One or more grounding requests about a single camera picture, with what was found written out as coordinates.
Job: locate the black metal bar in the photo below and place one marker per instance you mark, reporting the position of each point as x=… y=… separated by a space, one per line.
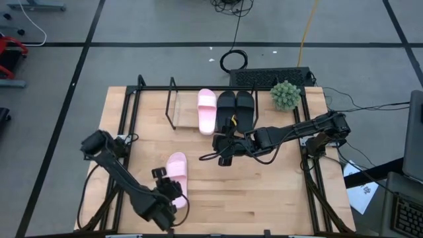
x=373 y=172

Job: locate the green artificial plant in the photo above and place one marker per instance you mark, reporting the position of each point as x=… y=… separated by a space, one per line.
x=285 y=96

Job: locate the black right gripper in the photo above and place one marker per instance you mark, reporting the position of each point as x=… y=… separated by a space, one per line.
x=231 y=144

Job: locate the grey laptop with black keyboard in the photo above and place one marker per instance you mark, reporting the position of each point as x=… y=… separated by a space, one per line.
x=388 y=205

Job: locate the black caster wheel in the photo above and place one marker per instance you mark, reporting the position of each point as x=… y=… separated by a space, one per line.
x=21 y=32
x=6 y=16

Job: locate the pink rubber slide sandal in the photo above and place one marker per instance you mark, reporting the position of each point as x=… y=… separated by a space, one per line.
x=178 y=165
x=207 y=110

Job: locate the black rubber slide sandal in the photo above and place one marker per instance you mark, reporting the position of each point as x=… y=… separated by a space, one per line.
x=245 y=110
x=225 y=105

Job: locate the black table edge bracket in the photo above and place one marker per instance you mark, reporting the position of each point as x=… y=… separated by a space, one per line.
x=267 y=233
x=170 y=233

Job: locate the black metal rig frame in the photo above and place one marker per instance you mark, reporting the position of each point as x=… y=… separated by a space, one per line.
x=152 y=88

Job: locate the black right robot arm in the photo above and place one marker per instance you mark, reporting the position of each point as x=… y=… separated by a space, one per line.
x=297 y=129

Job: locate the white paper sheet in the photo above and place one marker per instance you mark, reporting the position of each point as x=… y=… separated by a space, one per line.
x=360 y=198

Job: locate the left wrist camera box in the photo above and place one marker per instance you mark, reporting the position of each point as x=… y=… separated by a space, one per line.
x=159 y=173

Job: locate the black keyboard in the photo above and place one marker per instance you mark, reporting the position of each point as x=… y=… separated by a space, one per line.
x=264 y=76

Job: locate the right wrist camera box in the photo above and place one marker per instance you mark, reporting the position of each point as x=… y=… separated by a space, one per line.
x=224 y=161

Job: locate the black chair base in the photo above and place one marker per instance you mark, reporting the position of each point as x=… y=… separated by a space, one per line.
x=3 y=115

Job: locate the grey cart base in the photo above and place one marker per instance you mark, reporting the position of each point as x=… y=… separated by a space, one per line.
x=33 y=4

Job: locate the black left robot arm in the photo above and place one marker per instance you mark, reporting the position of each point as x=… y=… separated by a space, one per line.
x=119 y=168

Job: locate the red and black cart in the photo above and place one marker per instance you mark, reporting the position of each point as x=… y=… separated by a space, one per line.
x=9 y=40

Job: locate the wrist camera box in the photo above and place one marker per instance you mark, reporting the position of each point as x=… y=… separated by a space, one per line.
x=159 y=173
x=224 y=161

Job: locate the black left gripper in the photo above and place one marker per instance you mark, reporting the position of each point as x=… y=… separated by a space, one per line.
x=165 y=189

